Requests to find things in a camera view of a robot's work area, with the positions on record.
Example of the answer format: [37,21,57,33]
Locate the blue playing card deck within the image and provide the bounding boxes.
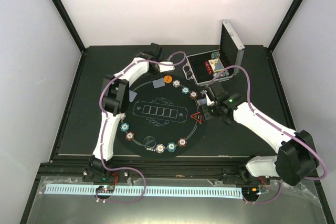
[197,98,207,106]

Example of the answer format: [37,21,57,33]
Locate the red triangular dealer marker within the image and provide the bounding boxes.
[190,112,203,124]

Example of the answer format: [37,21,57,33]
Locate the brown chip mat top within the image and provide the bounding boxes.
[190,91,198,99]

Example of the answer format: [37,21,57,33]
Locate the brown chip mat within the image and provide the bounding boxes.
[178,138,187,147]
[125,132,134,141]
[190,91,198,99]

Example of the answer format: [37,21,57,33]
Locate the teal chip mat top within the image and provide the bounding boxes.
[182,87,189,94]

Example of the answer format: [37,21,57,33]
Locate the teal chip mat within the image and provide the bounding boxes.
[120,123,130,132]
[182,87,189,94]
[166,142,176,152]

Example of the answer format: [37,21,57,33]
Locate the brown chip mat bottom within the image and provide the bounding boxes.
[178,138,187,147]

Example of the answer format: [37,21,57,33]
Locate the white chip mat top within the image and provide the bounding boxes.
[172,80,181,88]

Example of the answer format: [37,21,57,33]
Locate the teal chip mat bottom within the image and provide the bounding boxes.
[166,142,176,152]

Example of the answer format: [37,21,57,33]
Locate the orange big blind button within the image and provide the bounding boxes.
[163,75,173,84]

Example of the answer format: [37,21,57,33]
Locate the blue card mat top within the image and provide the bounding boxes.
[152,78,165,89]

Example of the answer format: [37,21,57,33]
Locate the white chip mat bottom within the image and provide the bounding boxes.
[155,144,165,154]

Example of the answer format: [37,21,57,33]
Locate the single blue playing card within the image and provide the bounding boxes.
[129,90,137,102]

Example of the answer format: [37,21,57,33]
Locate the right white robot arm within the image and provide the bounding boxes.
[201,81,320,186]

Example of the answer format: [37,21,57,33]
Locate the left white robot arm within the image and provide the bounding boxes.
[86,45,186,182]

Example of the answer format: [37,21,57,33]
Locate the teal chips case front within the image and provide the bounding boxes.
[213,70,229,78]

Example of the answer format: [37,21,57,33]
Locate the teal chips case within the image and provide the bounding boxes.
[213,70,229,78]
[211,51,220,59]

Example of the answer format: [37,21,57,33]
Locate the aluminium poker chip case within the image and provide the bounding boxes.
[182,20,245,86]

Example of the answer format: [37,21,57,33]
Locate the red dice in case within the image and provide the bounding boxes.
[204,61,213,74]

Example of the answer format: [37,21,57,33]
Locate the round black poker mat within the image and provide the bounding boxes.
[115,74,206,159]

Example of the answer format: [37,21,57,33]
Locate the boxed card deck in case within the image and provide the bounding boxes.
[208,58,225,73]

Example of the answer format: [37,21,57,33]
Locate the teal chips case back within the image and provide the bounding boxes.
[211,51,220,59]

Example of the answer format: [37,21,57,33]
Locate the small circuit board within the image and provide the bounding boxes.
[96,185,115,194]

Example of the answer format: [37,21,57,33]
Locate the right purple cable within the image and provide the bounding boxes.
[203,65,329,205]

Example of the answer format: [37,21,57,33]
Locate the purple cable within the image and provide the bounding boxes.
[96,50,187,204]
[203,65,329,205]

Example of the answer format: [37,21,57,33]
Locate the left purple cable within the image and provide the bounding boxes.
[96,50,187,204]

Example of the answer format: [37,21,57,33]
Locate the light blue cable duct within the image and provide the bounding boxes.
[44,184,243,199]

